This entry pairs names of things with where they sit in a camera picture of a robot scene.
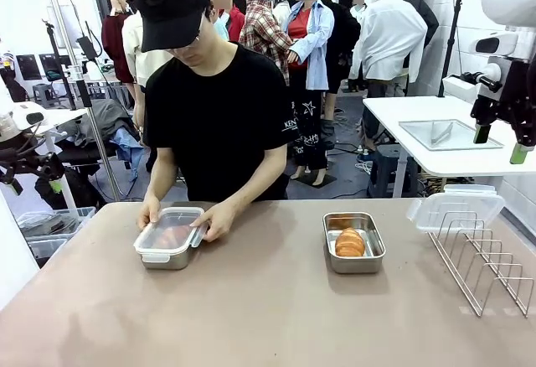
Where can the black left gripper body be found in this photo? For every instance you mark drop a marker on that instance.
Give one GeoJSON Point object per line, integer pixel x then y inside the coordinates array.
{"type": "Point", "coordinates": [25, 161]}

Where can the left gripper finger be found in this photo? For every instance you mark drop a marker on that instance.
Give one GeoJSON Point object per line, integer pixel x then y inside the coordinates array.
{"type": "Point", "coordinates": [15, 184]}
{"type": "Point", "coordinates": [53, 178]}

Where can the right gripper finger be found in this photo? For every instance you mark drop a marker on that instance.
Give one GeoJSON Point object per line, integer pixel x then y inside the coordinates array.
{"type": "Point", "coordinates": [518, 155]}
{"type": "Point", "coordinates": [482, 134]}

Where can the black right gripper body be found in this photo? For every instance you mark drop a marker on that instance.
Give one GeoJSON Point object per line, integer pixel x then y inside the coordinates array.
{"type": "Point", "coordinates": [519, 82]}

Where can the perforated steel tray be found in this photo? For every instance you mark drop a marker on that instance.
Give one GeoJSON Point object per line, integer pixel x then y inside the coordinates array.
{"type": "Point", "coordinates": [460, 143]}

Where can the steel tongs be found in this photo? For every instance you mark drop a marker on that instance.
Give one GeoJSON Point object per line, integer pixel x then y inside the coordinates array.
{"type": "Point", "coordinates": [441, 132]}

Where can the clear plastic lid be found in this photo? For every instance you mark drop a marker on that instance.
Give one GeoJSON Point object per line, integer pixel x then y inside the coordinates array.
{"type": "Point", "coordinates": [176, 220]}
{"type": "Point", "coordinates": [469, 187]}
{"type": "Point", "coordinates": [456, 210]}

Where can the golden croissant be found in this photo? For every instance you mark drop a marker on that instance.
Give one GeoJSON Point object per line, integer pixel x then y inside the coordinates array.
{"type": "Point", "coordinates": [349, 242]}
{"type": "Point", "coordinates": [171, 236]}

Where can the steel rectangular container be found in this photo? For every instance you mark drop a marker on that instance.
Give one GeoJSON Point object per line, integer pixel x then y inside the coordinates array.
{"type": "Point", "coordinates": [356, 264]}
{"type": "Point", "coordinates": [167, 263]}

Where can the person's right forearm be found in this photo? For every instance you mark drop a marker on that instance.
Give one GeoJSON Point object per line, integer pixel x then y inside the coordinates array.
{"type": "Point", "coordinates": [161, 174]}

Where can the person's left forearm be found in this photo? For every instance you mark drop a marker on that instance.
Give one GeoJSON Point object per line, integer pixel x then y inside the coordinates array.
{"type": "Point", "coordinates": [255, 182]}

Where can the person's right hand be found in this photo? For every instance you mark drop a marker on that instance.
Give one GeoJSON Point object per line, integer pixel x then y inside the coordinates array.
{"type": "Point", "coordinates": [150, 212]}

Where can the person's left hand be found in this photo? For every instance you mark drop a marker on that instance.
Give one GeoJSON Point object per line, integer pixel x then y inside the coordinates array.
{"type": "Point", "coordinates": [222, 218]}

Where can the black bag pile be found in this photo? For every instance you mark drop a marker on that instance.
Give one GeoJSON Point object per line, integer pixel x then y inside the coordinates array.
{"type": "Point", "coordinates": [79, 187]}

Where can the large clear storage bin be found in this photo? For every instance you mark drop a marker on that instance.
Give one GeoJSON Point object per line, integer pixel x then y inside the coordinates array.
{"type": "Point", "coordinates": [63, 220]}

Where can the small clear storage bin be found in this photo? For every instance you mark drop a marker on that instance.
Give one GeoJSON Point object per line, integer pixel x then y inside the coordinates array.
{"type": "Point", "coordinates": [46, 247]}

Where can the grey plastic stool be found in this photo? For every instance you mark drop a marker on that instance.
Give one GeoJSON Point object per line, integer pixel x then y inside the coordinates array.
{"type": "Point", "coordinates": [42, 88]}

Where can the black light stand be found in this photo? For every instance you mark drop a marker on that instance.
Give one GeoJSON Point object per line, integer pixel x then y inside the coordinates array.
{"type": "Point", "coordinates": [450, 48]}

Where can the blue cloth pile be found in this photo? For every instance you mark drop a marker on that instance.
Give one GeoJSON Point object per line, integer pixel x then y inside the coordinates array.
{"type": "Point", "coordinates": [125, 145]}

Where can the grey cloth pile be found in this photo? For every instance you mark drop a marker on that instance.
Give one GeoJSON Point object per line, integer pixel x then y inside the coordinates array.
{"type": "Point", "coordinates": [109, 115]}

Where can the black stool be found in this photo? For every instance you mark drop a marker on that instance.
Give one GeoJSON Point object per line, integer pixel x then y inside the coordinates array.
{"type": "Point", "coordinates": [389, 153]}

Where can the black and white jacket mannequin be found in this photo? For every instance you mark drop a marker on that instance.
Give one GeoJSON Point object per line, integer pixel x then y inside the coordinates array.
{"type": "Point", "coordinates": [429, 23]}

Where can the black tripod stand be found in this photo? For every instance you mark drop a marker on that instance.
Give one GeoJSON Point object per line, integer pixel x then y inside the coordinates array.
{"type": "Point", "coordinates": [54, 53]}

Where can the black power adapter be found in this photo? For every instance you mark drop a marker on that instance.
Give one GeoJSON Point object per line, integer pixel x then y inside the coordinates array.
{"type": "Point", "coordinates": [87, 46]}

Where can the white shirt mannequin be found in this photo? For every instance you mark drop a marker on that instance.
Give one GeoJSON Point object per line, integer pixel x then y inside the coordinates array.
{"type": "Point", "coordinates": [389, 36]}

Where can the tall metal pole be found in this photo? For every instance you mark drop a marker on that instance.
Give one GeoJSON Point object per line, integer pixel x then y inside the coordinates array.
{"type": "Point", "coordinates": [63, 27]}

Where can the maroon sweater mannequin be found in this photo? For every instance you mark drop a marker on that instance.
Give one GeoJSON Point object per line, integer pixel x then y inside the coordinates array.
{"type": "Point", "coordinates": [111, 44]}

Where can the cream jacket mannequin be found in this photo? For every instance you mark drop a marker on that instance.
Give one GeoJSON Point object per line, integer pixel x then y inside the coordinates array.
{"type": "Point", "coordinates": [132, 48]}

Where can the small white collar mannequin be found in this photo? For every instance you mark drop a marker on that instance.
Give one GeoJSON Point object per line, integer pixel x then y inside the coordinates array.
{"type": "Point", "coordinates": [359, 4]}

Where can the person in black t-shirt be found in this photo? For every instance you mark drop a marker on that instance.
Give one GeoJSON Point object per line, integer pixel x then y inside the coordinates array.
{"type": "Point", "coordinates": [218, 103]}

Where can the red top blue shirt mannequin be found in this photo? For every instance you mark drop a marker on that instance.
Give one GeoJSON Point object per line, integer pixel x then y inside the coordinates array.
{"type": "Point", "coordinates": [316, 48]}

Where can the black baseball cap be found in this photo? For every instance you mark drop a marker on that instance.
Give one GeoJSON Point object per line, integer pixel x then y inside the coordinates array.
{"type": "Point", "coordinates": [176, 11]}

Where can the red jacket mannequin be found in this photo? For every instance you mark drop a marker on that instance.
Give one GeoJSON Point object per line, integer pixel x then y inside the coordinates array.
{"type": "Point", "coordinates": [234, 23]}

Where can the plaid shirt hooded mannequin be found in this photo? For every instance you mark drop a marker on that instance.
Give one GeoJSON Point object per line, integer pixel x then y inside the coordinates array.
{"type": "Point", "coordinates": [261, 36]}

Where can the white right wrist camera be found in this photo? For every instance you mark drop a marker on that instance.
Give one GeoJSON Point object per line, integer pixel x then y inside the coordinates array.
{"type": "Point", "coordinates": [458, 88]}

